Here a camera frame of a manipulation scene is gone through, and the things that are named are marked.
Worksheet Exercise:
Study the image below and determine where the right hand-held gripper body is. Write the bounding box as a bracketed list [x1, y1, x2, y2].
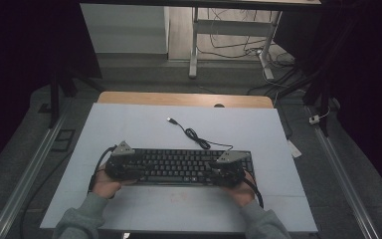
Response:
[212, 149, 251, 188]

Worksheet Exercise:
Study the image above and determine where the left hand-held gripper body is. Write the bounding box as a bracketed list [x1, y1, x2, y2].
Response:
[104, 140, 142, 182]

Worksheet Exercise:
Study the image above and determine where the black computer keyboard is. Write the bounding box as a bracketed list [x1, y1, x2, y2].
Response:
[125, 147, 257, 187]

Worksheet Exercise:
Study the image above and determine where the person's left hand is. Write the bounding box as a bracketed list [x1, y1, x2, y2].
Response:
[92, 163, 138, 200]

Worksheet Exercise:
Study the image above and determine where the person's right hand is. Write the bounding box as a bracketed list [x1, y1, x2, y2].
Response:
[220, 169, 257, 209]

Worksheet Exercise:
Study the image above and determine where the white table board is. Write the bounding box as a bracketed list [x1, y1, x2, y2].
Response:
[39, 102, 319, 234]

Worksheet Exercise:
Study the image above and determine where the white paper tag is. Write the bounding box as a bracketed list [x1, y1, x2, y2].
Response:
[286, 138, 303, 159]

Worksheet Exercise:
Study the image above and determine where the wooden table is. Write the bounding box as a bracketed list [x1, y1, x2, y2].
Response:
[96, 91, 275, 110]

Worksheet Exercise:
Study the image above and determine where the black stand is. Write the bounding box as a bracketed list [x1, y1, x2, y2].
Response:
[302, 59, 334, 137]
[38, 64, 104, 129]

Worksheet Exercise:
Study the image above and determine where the white cabinet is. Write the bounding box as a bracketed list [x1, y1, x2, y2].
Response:
[80, 3, 170, 55]

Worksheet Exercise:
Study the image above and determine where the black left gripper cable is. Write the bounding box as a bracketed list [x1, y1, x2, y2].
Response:
[87, 144, 118, 194]

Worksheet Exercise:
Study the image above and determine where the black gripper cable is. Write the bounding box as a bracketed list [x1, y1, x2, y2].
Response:
[243, 177, 265, 209]
[87, 144, 118, 194]

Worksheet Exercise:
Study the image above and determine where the black keyboard cable with plug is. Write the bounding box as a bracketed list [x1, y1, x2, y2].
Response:
[166, 117, 235, 151]

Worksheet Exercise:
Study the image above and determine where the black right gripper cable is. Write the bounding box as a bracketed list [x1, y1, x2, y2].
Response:
[243, 177, 265, 209]

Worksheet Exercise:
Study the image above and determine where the black floor cable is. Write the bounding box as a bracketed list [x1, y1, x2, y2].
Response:
[19, 150, 76, 239]

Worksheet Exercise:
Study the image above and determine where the aluminium floor rail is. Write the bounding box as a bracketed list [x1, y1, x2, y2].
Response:
[0, 111, 70, 239]
[305, 105, 382, 239]

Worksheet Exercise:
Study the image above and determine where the tangle of floor cables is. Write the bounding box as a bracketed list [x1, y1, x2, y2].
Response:
[196, 8, 307, 98]

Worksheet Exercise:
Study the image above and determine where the white desk frame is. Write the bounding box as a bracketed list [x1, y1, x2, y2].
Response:
[188, 7, 284, 81]

